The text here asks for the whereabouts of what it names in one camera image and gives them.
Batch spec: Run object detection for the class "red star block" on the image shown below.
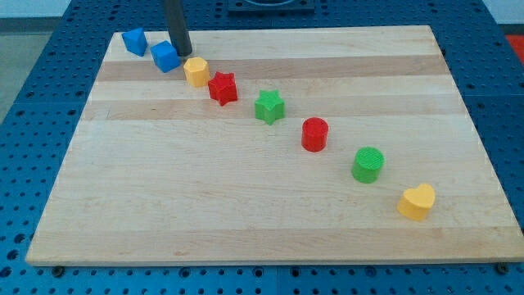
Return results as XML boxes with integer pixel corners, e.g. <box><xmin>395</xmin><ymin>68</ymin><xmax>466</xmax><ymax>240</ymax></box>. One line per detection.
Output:
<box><xmin>208</xmin><ymin>71</ymin><xmax>238</xmax><ymax>106</ymax></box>

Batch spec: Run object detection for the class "yellow hexagon block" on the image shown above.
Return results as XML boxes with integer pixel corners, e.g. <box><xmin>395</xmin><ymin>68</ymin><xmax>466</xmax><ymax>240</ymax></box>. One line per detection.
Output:
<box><xmin>183</xmin><ymin>57</ymin><xmax>210</xmax><ymax>88</ymax></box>

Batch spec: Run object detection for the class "blue triangle block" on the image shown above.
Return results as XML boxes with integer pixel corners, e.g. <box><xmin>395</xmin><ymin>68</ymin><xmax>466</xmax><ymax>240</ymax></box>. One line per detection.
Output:
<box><xmin>121</xmin><ymin>27</ymin><xmax>148</xmax><ymax>57</ymax></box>

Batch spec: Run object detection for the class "green cylinder block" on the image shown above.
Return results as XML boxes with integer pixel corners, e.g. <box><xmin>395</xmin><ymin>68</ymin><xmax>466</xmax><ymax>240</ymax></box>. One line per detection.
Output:
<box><xmin>351</xmin><ymin>147</ymin><xmax>385</xmax><ymax>184</ymax></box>

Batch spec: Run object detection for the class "wooden board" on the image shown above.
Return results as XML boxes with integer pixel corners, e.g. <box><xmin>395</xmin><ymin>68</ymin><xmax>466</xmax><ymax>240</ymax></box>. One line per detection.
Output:
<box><xmin>26</xmin><ymin>25</ymin><xmax>523</xmax><ymax>266</ymax></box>

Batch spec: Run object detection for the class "red cylinder block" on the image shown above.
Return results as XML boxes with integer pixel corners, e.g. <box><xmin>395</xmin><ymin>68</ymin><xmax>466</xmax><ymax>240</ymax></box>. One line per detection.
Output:
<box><xmin>301</xmin><ymin>117</ymin><xmax>329</xmax><ymax>152</ymax></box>

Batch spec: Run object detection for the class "green star block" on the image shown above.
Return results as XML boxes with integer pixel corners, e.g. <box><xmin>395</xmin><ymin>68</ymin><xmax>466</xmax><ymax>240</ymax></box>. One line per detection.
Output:
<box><xmin>255</xmin><ymin>90</ymin><xmax>285</xmax><ymax>125</ymax></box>

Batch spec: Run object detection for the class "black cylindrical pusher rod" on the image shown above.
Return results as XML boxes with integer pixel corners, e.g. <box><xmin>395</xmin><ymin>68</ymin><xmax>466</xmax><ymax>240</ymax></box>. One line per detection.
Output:
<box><xmin>161</xmin><ymin>0</ymin><xmax>192</xmax><ymax>57</ymax></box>

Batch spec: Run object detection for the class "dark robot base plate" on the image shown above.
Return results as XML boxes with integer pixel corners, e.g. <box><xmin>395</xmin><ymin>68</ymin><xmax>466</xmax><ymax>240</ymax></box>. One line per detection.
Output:
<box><xmin>227</xmin><ymin>0</ymin><xmax>315</xmax><ymax>14</ymax></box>

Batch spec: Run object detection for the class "blue cube block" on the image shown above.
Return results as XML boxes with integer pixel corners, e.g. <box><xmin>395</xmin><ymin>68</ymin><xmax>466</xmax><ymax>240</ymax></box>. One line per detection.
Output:
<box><xmin>151</xmin><ymin>41</ymin><xmax>180</xmax><ymax>73</ymax></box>

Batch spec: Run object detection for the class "yellow heart block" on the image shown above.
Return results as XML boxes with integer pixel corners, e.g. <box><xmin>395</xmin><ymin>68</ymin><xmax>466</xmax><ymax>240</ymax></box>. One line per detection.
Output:
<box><xmin>396</xmin><ymin>184</ymin><xmax>436</xmax><ymax>221</ymax></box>

